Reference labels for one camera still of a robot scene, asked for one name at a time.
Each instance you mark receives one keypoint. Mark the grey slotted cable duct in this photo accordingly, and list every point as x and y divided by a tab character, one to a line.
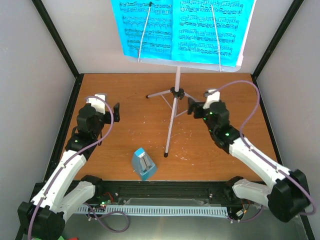
163	211

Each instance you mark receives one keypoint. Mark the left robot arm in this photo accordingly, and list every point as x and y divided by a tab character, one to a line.
46	215

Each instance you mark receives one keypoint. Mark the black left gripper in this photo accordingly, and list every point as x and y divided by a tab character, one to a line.
116	117

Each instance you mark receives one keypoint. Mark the blue metronome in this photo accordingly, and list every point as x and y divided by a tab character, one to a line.
143	165

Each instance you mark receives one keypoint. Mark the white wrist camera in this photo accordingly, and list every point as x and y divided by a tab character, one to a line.
212	95
97	102

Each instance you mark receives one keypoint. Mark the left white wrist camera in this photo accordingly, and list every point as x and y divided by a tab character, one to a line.
97	102

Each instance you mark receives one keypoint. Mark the blue sheet music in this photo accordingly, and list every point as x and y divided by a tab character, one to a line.
210	32
145	27

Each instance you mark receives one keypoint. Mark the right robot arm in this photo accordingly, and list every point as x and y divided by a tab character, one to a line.
229	139

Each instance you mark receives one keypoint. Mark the white tripod music stand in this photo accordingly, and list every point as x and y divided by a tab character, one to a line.
177	92

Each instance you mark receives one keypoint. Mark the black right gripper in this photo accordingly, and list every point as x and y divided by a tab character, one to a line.
198	105

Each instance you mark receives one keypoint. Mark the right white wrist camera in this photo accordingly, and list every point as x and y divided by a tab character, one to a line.
212	95

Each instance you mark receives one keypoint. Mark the black aluminium frame rail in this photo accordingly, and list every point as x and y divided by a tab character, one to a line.
162	190

